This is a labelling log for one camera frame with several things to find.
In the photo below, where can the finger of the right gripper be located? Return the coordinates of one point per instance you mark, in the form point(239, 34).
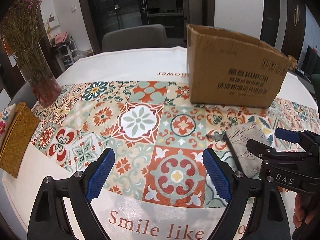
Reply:
point(308, 140)
point(263, 151)

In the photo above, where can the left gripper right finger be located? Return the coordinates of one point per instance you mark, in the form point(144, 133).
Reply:
point(268, 218)

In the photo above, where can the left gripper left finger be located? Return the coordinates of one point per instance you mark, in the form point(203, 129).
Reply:
point(49, 219)

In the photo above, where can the white tree-print cloth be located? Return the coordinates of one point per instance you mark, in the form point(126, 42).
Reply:
point(236, 138)

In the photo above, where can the right human hand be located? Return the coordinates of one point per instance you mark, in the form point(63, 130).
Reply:
point(300, 214)

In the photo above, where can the black tv cabinet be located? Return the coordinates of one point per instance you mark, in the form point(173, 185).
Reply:
point(311, 62)

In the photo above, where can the patterned tablecloth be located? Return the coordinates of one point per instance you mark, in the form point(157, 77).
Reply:
point(137, 103)

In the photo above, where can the yellow woven tissue box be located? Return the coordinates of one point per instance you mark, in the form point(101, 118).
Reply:
point(17, 138)

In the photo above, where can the brown cardboard box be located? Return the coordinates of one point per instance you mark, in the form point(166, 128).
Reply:
point(233, 69)

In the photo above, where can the floral white cushion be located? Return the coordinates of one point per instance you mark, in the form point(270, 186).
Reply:
point(6, 118)

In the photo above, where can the glass vase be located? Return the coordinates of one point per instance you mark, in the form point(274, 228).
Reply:
point(36, 72)

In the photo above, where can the dark wooden door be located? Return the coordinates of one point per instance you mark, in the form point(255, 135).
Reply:
point(295, 28)

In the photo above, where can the white shoe rack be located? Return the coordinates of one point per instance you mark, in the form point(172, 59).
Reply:
point(64, 53)

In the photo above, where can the grey dining chair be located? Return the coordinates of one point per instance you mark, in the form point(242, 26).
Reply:
point(145, 36)

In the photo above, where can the dried pink flowers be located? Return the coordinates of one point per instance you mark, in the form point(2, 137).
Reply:
point(21, 31)

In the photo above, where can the black glass sliding door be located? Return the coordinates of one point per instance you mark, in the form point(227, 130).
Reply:
point(104, 16)

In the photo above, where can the wall intercom panel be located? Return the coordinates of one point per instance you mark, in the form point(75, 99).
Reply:
point(53, 21)

